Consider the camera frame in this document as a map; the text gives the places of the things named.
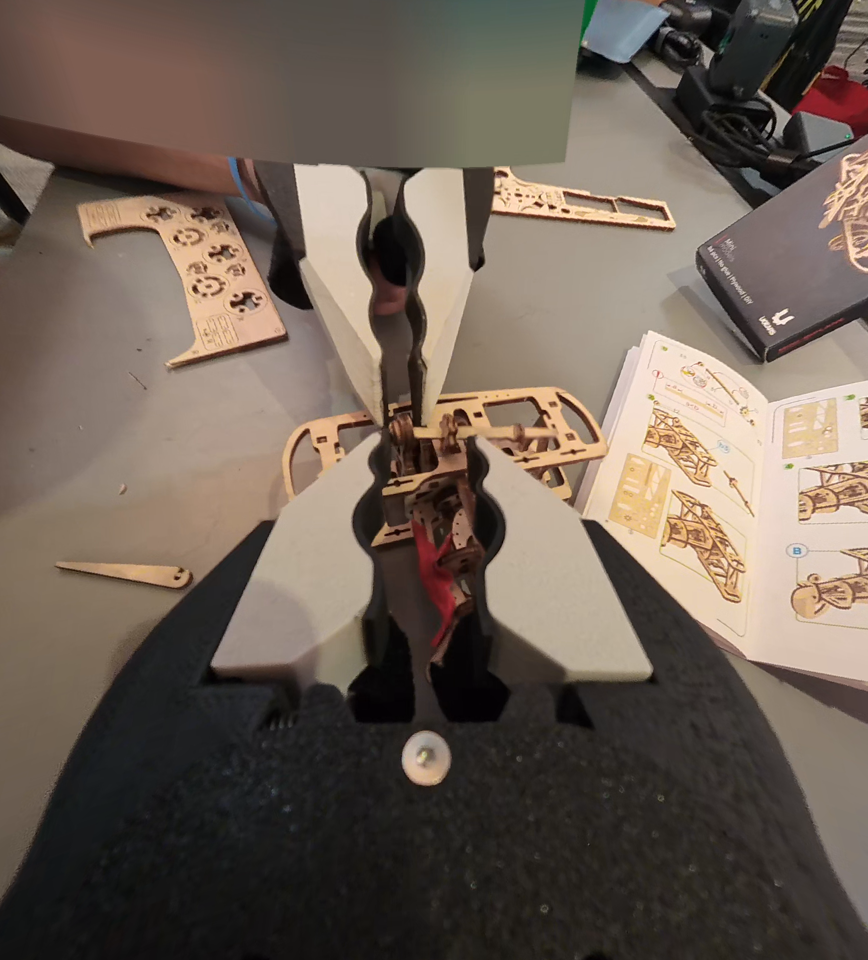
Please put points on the wooden sheet with round cutouts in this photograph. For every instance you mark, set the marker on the wooden sheet with round cutouts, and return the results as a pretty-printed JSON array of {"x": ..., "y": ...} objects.
[{"x": 103, "y": 217}]

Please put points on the grey desk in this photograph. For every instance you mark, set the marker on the grey desk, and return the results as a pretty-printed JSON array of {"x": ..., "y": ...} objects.
[{"x": 103, "y": 450}]

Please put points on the dark model kit box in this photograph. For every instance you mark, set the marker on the dark model kit box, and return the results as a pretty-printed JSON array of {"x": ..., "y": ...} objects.
[{"x": 794, "y": 255}]

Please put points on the wooden airplane model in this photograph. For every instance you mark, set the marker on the wooden airplane model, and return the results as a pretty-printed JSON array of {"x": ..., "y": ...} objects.
[{"x": 434, "y": 480}]

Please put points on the person's left hand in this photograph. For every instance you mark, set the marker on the person's left hand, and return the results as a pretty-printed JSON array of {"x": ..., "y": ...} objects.
[{"x": 389, "y": 298}]

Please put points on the dark grey battery pack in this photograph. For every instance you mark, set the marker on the dark grey battery pack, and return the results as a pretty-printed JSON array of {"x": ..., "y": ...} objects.
[{"x": 753, "y": 37}]

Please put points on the long wooden parts sheet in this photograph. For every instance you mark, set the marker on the long wooden parts sheet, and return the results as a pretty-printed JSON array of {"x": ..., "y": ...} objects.
[{"x": 505, "y": 187}]

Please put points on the red cloth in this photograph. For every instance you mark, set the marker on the red cloth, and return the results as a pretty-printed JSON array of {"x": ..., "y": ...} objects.
[{"x": 854, "y": 94}]

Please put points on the pointed wooden stick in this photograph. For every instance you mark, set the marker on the pointed wooden stick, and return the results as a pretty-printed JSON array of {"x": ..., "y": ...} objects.
[{"x": 126, "y": 574}]

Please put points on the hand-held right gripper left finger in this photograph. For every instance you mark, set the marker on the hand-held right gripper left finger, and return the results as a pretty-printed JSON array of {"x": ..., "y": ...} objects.
[{"x": 291, "y": 600}]

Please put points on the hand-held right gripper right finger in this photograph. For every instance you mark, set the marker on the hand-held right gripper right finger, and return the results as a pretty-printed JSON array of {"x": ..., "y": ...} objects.
[{"x": 569, "y": 600}]

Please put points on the instruction booklet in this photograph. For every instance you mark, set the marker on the instruction booklet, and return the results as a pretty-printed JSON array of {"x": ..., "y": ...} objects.
[{"x": 704, "y": 525}]

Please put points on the grey power adapter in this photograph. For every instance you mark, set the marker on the grey power adapter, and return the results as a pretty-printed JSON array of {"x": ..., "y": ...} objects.
[{"x": 816, "y": 135}]

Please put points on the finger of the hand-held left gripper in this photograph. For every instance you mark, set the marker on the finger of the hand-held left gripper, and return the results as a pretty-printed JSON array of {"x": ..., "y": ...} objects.
[
  {"x": 445, "y": 285},
  {"x": 329, "y": 285}
]

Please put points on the wooden axle rod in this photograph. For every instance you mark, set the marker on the wooden axle rod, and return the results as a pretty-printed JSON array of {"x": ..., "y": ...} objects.
[{"x": 494, "y": 433}]

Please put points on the person's left forearm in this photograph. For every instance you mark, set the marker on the person's left forearm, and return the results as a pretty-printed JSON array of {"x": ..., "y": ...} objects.
[{"x": 178, "y": 177}]

